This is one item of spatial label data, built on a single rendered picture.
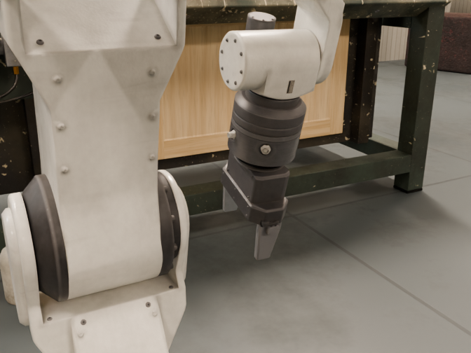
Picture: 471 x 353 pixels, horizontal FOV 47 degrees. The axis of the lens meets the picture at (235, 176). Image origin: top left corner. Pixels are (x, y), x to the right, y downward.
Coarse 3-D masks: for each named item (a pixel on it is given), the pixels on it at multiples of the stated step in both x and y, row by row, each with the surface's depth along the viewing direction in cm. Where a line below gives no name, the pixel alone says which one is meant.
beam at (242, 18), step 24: (192, 0) 165; (216, 0) 168; (240, 0) 172; (264, 0) 175; (288, 0) 179; (360, 0) 192; (384, 0) 196; (408, 0) 201; (432, 0) 206; (192, 24) 175
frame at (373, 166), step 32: (352, 32) 226; (416, 32) 217; (352, 64) 231; (416, 64) 220; (352, 96) 236; (416, 96) 223; (0, 128) 175; (32, 128) 174; (352, 128) 240; (416, 128) 227; (0, 160) 178; (32, 160) 177; (160, 160) 204; (192, 160) 210; (352, 160) 223; (384, 160) 224; (416, 160) 233; (0, 192) 181; (192, 192) 190; (288, 192) 206; (0, 224) 164
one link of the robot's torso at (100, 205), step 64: (0, 0) 43; (64, 0) 50; (128, 0) 53; (64, 64) 47; (128, 64) 49; (64, 128) 49; (128, 128) 52; (64, 192) 52; (128, 192) 56; (64, 256) 54; (128, 256) 58
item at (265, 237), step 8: (280, 224) 69; (256, 232) 69; (264, 232) 69; (272, 232) 68; (256, 240) 70; (264, 240) 69; (272, 240) 70; (256, 248) 70; (264, 248) 70; (272, 248) 71; (256, 256) 71; (264, 256) 71
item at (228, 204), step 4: (224, 188) 77; (224, 192) 77; (224, 196) 77; (228, 196) 78; (224, 200) 78; (228, 200) 78; (232, 200) 78; (224, 204) 78; (228, 204) 79; (232, 204) 79; (224, 208) 79; (228, 208) 79; (232, 208) 79; (236, 208) 80
